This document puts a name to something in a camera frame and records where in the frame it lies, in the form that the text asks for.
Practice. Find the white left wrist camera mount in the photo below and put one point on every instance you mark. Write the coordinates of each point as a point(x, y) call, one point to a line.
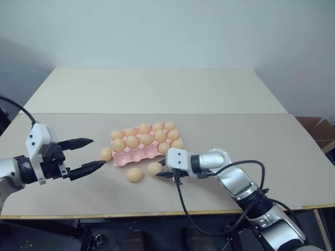
point(39, 134)

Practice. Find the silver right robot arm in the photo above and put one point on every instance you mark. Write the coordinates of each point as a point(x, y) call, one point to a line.
point(214, 158)

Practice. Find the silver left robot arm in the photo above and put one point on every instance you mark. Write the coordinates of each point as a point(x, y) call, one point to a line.
point(8, 167)

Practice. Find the dark rounded shape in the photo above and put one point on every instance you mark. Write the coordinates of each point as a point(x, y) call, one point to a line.
point(136, 240)

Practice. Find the black frame under table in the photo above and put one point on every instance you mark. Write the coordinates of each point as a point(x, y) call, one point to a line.
point(39, 235)

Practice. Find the brown cardboard box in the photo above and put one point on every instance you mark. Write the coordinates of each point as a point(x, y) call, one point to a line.
point(316, 132)

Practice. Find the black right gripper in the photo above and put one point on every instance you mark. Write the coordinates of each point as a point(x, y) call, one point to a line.
point(179, 174)

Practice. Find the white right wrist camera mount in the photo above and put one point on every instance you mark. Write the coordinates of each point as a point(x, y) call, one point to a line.
point(178, 158)

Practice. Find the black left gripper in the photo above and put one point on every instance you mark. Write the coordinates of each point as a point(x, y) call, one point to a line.
point(53, 159)

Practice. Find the pink egg tray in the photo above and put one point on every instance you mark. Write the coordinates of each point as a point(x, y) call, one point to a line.
point(136, 157)

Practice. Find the tan egg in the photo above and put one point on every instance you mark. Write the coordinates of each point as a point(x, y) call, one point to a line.
point(106, 153)
point(119, 145)
point(163, 148)
point(173, 134)
point(178, 144)
point(154, 168)
point(144, 128)
point(130, 132)
point(157, 127)
point(134, 174)
point(169, 125)
point(132, 141)
point(160, 135)
point(146, 139)
point(117, 135)

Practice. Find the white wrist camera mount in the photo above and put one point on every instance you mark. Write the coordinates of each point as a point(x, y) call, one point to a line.
point(178, 158)
point(39, 134)

